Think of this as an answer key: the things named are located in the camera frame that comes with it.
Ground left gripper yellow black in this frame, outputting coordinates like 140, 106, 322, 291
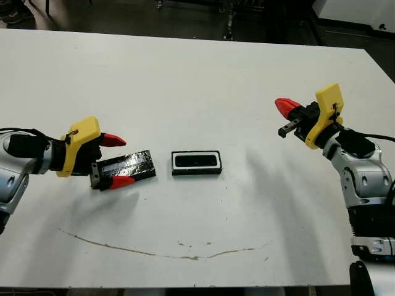
48, 115, 137, 192

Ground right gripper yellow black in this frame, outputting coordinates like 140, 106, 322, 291
275, 83, 346, 151

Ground black box lid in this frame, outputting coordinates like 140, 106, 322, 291
92, 149, 157, 189

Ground small black camera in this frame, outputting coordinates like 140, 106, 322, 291
175, 155, 218, 168

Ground black box with white liner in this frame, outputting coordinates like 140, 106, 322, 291
171, 150, 223, 176

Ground white cabinet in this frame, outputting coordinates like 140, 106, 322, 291
311, 0, 395, 30

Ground black chair legs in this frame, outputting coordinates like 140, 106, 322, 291
21, 0, 93, 19

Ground dark sneaker of person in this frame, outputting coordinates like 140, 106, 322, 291
0, 9, 31, 25

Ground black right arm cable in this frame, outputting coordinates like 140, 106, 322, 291
354, 131, 395, 206

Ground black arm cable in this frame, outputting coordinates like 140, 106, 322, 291
0, 127, 70, 146
354, 131, 395, 206

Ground black metal stand post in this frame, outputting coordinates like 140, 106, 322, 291
222, 12, 236, 41

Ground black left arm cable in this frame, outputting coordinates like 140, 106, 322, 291
0, 127, 70, 146

